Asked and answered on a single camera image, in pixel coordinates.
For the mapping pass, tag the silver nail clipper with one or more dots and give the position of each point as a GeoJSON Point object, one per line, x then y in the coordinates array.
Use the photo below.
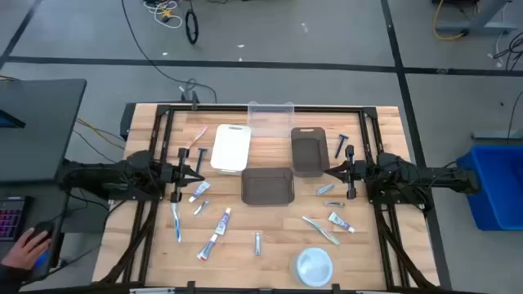
{"type": "Point", "coordinates": [257, 243]}
{"type": "Point", "coordinates": [324, 189]}
{"type": "Point", "coordinates": [201, 207]}
{"type": "Point", "coordinates": [334, 203]}

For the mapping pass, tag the person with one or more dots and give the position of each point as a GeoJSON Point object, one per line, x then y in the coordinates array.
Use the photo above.
{"type": "Point", "coordinates": [24, 251]}

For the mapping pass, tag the grey floor base bar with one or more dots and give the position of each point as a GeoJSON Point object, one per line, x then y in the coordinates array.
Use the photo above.
{"type": "Point", "coordinates": [498, 135]}

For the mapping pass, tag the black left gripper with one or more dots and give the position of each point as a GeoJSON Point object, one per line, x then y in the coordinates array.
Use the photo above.
{"type": "Point", "coordinates": [183, 157]}

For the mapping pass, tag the green and white toothbrush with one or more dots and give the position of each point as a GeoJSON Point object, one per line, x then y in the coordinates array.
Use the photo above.
{"type": "Point", "coordinates": [320, 230]}

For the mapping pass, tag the white plastic bin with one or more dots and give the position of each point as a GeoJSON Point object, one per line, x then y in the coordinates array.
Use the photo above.
{"type": "Point", "coordinates": [231, 149]}

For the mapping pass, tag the dark lower desk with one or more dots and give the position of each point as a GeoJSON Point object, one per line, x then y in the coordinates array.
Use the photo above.
{"type": "Point", "coordinates": [81, 216]}

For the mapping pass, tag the backlit keyboard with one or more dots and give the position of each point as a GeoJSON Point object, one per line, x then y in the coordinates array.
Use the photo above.
{"type": "Point", "coordinates": [10, 220]}

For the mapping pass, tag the red and white toothbrush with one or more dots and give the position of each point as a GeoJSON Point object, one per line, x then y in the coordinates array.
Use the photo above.
{"type": "Point", "coordinates": [196, 137]}

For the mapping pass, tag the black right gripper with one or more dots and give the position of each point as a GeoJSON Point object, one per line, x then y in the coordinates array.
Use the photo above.
{"type": "Point", "coordinates": [350, 192]}

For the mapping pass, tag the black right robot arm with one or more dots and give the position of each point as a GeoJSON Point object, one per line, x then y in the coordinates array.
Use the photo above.
{"type": "Point", "coordinates": [429, 175]}

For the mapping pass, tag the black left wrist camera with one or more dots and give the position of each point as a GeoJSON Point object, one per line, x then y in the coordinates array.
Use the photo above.
{"type": "Point", "coordinates": [168, 173]}

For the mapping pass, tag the silver aluminium profile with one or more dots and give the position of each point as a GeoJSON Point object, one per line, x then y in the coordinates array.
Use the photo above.
{"type": "Point", "coordinates": [153, 290]}

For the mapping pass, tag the blue and white toothbrush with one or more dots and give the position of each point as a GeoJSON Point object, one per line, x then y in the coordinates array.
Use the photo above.
{"type": "Point", "coordinates": [176, 222]}

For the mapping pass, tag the black desk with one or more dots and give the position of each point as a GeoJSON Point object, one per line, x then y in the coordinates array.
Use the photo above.
{"type": "Point", "coordinates": [41, 130]}

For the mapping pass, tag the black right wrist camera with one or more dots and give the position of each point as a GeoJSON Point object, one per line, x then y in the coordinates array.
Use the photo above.
{"type": "Point", "coordinates": [361, 171]}

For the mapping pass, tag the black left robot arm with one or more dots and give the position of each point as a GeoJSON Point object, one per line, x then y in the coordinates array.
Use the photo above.
{"type": "Point", "coordinates": [102, 177]}

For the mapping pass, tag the black edge bracket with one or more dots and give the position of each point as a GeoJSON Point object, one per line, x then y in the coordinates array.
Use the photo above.
{"type": "Point", "coordinates": [127, 122]}

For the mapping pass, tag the smoky grey plastic bin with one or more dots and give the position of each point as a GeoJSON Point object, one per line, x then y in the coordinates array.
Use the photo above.
{"type": "Point", "coordinates": [309, 153]}
{"type": "Point", "coordinates": [267, 188]}

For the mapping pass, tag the small toothpaste tube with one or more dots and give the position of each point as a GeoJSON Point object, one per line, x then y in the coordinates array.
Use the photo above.
{"type": "Point", "coordinates": [223, 222]}
{"type": "Point", "coordinates": [200, 191]}
{"type": "Point", "coordinates": [340, 221]}
{"type": "Point", "coordinates": [207, 247]}

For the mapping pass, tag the blue plastic crate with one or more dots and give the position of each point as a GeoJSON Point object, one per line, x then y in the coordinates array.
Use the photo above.
{"type": "Point", "coordinates": [498, 192]}

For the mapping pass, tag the grey table stand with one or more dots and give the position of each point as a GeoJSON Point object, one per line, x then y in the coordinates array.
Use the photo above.
{"type": "Point", "coordinates": [478, 28]}

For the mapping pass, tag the black desk monitor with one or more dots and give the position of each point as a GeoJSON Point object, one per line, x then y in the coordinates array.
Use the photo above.
{"type": "Point", "coordinates": [10, 118]}

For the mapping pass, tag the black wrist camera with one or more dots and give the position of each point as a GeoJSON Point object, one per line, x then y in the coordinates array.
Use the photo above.
{"type": "Point", "coordinates": [168, 173]}
{"type": "Point", "coordinates": [361, 171]}

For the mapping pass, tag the clear plastic bin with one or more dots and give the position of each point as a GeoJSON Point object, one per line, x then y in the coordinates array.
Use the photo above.
{"type": "Point", "coordinates": [269, 122]}

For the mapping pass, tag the black aluminium rig frame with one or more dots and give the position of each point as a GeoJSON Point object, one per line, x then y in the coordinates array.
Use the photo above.
{"type": "Point", "coordinates": [327, 109]}

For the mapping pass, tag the black table clamp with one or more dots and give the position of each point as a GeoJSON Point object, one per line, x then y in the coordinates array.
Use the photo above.
{"type": "Point", "coordinates": [190, 284]}
{"type": "Point", "coordinates": [194, 100]}
{"type": "Point", "coordinates": [336, 287]}

